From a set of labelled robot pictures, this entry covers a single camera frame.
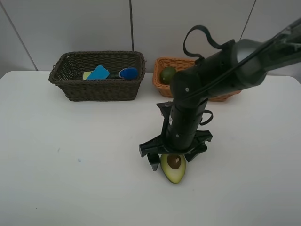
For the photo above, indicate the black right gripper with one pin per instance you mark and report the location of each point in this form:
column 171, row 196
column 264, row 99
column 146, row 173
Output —
column 188, row 145

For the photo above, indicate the halved avocado with pit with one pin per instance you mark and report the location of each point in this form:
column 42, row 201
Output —
column 173, row 166

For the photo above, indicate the dark green lime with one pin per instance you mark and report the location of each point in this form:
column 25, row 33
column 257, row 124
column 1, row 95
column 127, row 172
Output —
column 167, row 74

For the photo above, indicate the white bottle blue cap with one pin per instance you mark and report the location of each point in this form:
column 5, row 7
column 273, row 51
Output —
column 129, row 73

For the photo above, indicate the dark green pump bottle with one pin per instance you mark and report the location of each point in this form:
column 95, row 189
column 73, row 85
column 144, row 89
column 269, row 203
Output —
column 86, row 75

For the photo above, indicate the dark felt board eraser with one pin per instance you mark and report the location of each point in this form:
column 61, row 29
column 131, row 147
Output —
column 99, row 73

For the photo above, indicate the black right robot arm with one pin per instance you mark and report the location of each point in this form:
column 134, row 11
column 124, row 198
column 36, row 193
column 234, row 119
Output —
column 236, row 66

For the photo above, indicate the orange wicker basket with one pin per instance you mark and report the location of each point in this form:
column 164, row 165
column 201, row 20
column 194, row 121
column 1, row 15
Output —
column 163, row 62

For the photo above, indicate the dark brown wicker basket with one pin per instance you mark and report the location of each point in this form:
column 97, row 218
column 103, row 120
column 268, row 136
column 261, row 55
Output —
column 68, row 72

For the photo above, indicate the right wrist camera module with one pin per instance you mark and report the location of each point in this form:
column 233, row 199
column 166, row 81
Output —
column 165, row 109

